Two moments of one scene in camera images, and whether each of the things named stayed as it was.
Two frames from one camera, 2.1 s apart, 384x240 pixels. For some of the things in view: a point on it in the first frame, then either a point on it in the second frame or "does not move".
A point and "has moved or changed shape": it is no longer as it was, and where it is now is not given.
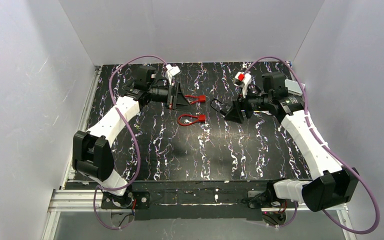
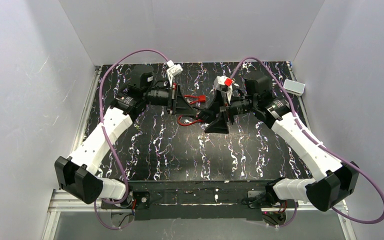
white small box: [293, 87] does not move
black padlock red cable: [220, 107] has moved or changed shape
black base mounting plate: [189, 200] does not move
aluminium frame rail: [65, 200] does not move
